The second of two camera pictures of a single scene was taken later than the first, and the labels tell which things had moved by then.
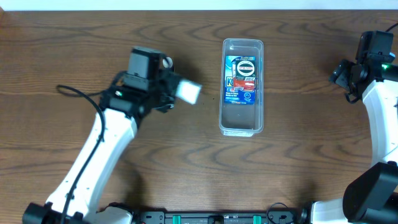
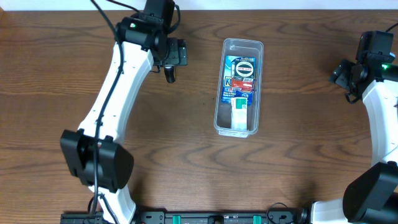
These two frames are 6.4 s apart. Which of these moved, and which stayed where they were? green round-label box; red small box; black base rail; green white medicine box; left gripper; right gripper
Moved: left gripper; green white medicine box
Stayed: red small box; green round-label box; right gripper; black base rail
